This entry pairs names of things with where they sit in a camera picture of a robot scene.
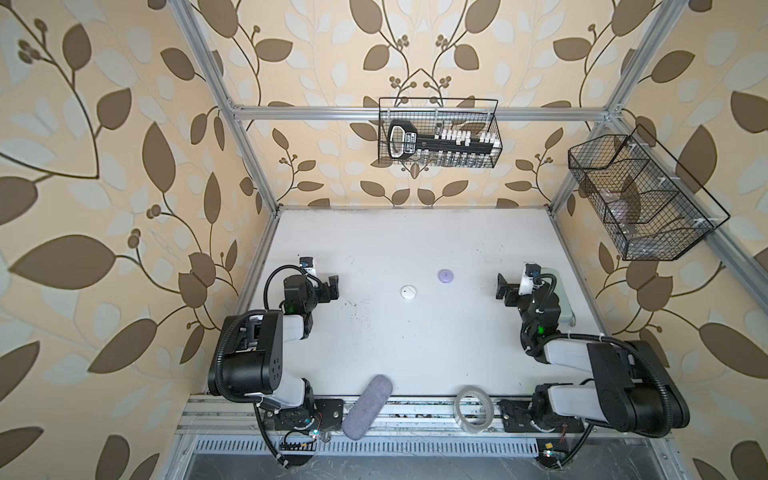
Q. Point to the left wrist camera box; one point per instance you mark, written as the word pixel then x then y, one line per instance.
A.
pixel 307 264

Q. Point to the black wire basket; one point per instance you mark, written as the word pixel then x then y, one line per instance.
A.
pixel 471 113
pixel 652 206

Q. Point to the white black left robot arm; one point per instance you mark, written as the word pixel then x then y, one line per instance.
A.
pixel 248 362

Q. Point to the white round earbud case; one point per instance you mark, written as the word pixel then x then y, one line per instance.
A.
pixel 408 292

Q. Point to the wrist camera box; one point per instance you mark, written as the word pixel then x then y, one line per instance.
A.
pixel 307 264
pixel 530 279

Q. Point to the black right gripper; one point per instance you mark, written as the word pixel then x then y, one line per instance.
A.
pixel 512 292

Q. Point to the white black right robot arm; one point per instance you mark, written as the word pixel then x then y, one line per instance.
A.
pixel 627 390

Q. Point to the black wire basket right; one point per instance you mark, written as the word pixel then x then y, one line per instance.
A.
pixel 652 206

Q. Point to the grey fabric glasses case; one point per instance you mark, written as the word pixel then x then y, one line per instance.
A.
pixel 367 407

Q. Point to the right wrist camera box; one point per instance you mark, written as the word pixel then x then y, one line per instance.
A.
pixel 530 279

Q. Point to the black wire basket back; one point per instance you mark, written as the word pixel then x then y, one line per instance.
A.
pixel 471 113

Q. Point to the green glasses case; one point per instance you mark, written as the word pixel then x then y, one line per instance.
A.
pixel 559 298

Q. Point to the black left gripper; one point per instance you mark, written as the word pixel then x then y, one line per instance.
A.
pixel 322 290

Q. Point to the clear tape roll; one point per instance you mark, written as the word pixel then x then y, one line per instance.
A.
pixel 473 410

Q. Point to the purple earbud charging case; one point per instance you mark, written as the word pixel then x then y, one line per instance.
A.
pixel 445 276

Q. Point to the black tool with white sockets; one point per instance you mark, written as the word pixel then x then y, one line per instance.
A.
pixel 403 141

